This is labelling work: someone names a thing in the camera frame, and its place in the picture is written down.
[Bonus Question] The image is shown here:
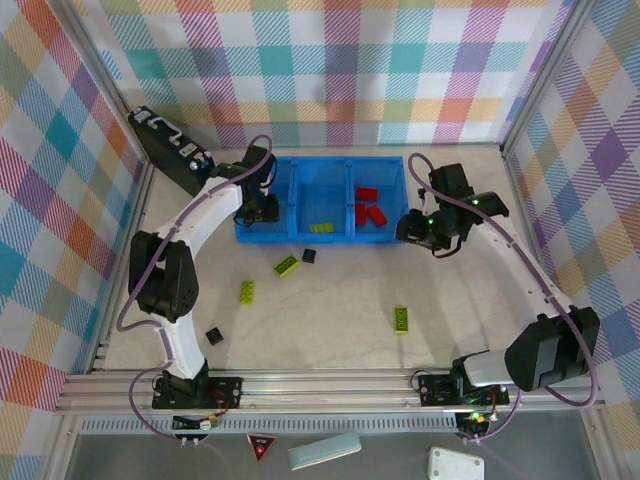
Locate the aluminium side rail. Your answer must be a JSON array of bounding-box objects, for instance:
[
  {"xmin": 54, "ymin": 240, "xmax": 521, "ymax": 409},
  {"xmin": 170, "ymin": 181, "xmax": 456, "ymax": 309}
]
[
  {"xmin": 499, "ymin": 144, "xmax": 576, "ymax": 371},
  {"xmin": 89, "ymin": 162, "xmax": 156, "ymax": 376}
]

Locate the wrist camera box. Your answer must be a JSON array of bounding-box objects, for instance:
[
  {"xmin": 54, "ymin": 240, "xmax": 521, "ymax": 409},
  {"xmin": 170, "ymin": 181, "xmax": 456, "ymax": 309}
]
[
  {"xmin": 427, "ymin": 163, "xmax": 475, "ymax": 202},
  {"xmin": 238, "ymin": 144, "xmax": 278, "ymax": 176}
]

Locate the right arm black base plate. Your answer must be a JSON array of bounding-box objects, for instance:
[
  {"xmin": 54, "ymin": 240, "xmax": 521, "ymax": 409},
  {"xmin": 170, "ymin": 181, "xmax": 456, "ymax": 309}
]
[{"xmin": 416, "ymin": 373, "xmax": 511, "ymax": 407}]

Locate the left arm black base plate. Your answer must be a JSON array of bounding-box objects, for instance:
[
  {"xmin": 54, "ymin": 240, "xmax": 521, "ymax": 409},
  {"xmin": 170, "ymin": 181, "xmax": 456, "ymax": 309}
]
[{"xmin": 151, "ymin": 375, "xmax": 245, "ymax": 411}]

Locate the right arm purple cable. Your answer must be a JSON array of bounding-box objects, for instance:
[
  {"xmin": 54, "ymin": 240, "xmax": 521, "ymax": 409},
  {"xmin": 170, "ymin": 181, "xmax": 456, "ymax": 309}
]
[{"xmin": 407, "ymin": 152, "xmax": 601, "ymax": 445}]

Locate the perforated metal strip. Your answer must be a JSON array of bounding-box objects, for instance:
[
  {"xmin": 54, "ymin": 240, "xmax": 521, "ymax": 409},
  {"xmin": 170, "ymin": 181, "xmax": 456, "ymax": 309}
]
[{"xmin": 79, "ymin": 417, "xmax": 461, "ymax": 434}]

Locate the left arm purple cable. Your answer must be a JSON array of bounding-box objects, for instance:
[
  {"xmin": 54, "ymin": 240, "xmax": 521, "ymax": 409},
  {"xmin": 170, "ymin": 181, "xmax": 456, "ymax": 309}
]
[{"xmin": 115, "ymin": 133, "xmax": 276, "ymax": 444}]

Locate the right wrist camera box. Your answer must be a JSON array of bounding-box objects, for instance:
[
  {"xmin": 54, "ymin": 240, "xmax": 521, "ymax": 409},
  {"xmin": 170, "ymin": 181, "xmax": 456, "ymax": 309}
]
[{"xmin": 427, "ymin": 163, "xmax": 475, "ymax": 202}]

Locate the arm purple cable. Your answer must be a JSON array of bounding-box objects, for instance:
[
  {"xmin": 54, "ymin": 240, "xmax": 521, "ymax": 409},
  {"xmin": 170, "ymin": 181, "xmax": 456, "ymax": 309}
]
[
  {"xmin": 115, "ymin": 133, "xmax": 276, "ymax": 444},
  {"xmin": 407, "ymin": 152, "xmax": 601, "ymax": 445}
]

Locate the aluminium corner post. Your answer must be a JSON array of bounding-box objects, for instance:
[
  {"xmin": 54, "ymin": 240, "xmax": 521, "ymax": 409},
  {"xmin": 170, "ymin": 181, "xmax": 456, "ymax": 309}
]
[
  {"xmin": 44, "ymin": 0, "xmax": 156, "ymax": 171},
  {"xmin": 499, "ymin": 0, "xmax": 601, "ymax": 156}
]

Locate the pale grey-blue bar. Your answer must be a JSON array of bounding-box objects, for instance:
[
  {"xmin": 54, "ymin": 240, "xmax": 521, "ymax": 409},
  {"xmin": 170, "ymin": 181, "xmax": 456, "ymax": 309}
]
[{"xmin": 287, "ymin": 432, "xmax": 362, "ymax": 471}]

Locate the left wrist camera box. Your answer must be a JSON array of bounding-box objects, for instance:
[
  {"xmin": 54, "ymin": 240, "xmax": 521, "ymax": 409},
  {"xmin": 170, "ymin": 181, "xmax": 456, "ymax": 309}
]
[{"xmin": 238, "ymin": 144, "xmax": 278, "ymax": 176}]

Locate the red triangle sign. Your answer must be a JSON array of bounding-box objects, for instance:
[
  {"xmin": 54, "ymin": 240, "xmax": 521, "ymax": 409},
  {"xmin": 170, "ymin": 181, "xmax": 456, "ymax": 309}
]
[{"xmin": 247, "ymin": 433, "xmax": 277, "ymax": 462}]

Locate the blue three-compartment plastic bin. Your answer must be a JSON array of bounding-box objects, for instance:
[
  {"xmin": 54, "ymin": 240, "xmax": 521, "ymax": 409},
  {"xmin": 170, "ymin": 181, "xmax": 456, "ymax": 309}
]
[{"xmin": 233, "ymin": 155, "xmax": 410, "ymax": 246}]

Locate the black briefcase with silver handle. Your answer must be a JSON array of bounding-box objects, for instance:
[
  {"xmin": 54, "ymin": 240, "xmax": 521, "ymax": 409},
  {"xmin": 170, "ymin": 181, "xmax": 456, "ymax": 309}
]
[{"xmin": 127, "ymin": 104, "xmax": 221, "ymax": 199}]

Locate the aluminium front rail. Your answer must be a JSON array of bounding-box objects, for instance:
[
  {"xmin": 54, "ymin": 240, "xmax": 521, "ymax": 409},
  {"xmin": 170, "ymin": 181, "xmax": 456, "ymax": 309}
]
[{"xmin": 53, "ymin": 367, "xmax": 609, "ymax": 417}]

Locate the white square box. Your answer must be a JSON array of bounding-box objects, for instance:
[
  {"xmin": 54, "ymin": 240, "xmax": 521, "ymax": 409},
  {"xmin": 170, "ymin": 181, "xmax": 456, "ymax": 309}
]
[{"xmin": 427, "ymin": 446, "xmax": 486, "ymax": 480}]

